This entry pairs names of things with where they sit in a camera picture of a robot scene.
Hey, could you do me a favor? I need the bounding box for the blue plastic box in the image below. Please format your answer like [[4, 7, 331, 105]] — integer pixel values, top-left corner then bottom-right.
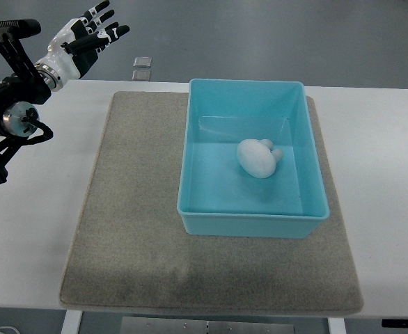
[[177, 79, 330, 239]]

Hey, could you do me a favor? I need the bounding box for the upper floor socket plate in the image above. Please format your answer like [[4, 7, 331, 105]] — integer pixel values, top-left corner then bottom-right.
[[133, 56, 152, 68]]

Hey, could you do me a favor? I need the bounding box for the white table leg right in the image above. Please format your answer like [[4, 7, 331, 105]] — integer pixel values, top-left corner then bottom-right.
[[327, 317, 347, 334]]

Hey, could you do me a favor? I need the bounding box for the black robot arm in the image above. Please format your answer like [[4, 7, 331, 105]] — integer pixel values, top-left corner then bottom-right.
[[0, 19, 67, 185]]

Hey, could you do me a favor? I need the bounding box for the white table leg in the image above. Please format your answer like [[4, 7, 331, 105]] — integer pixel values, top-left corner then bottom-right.
[[327, 317, 347, 334], [61, 310, 83, 334]]

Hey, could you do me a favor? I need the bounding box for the white rabbit toy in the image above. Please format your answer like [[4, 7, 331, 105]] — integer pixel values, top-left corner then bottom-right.
[[237, 138, 283, 179]]

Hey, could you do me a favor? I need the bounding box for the floor socket plate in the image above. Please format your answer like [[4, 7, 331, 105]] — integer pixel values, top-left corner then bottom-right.
[[132, 70, 151, 81], [133, 56, 152, 68]]

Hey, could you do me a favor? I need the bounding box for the white table leg left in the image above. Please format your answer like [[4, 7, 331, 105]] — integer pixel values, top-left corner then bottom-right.
[[61, 310, 83, 334]]

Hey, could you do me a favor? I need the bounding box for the metal base plate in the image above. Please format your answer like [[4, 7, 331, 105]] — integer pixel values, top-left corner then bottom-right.
[[120, 317, 295, 334]]

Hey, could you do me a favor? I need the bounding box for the black table control panel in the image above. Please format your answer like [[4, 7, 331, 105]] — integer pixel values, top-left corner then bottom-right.
[[382, 319, 408, 329]]

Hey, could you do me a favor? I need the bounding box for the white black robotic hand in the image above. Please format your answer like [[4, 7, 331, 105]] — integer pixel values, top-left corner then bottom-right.
[[36, 1, 130, 90]]

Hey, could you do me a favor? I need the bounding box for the grey felt mat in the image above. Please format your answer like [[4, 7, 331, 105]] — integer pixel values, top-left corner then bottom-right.
[[59, 91, 363, 317]]

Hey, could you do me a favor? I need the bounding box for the lower floor socket plate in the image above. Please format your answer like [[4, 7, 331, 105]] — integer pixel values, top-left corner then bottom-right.
[[132, 70, 151, 81]]

